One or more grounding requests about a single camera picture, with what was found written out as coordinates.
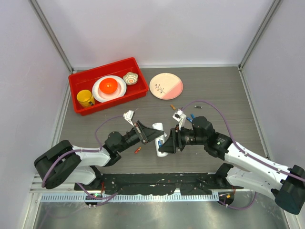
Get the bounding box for white paper plate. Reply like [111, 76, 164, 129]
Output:
[91, 75, 127, 103]

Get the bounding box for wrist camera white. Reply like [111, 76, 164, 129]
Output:
[123, 110, 134, 126]
[173, 109, 187, 130]

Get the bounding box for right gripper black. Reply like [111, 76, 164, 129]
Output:
[159, 124, 207, 153]

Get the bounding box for white remote control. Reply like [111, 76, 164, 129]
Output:
[152, 123, 168, 157]

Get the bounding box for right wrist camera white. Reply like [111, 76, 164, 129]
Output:
[173, 109, 187, 130]

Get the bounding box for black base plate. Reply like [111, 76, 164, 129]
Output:
[84, 173, 233, 196]

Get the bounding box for orange bowl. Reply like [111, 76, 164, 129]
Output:
[99, 78, 118, 94]

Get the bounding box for small patterned flower bowl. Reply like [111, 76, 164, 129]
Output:
[123, 72, 139, 85]

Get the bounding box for pink beige plate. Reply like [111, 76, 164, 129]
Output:
[149, 73, 183, 100]

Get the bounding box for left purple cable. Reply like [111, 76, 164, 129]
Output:
[41, 115, 124, 207]

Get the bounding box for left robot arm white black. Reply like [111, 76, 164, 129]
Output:
[34, 121, 164, 190]

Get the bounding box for slotted cable duct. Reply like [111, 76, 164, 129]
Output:
[40, 192, 219, 203]

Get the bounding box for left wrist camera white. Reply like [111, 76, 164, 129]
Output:
[123, 110, 134, 126]

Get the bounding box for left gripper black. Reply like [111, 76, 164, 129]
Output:
[117, 121, 164, 153]

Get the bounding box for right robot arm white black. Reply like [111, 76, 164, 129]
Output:
[159, 116, 305, 215]

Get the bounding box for yellow mug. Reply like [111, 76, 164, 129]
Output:
[77, 90, 95, 108]

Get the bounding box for red plastic bin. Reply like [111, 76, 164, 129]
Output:
[69, 57, 148, 116]

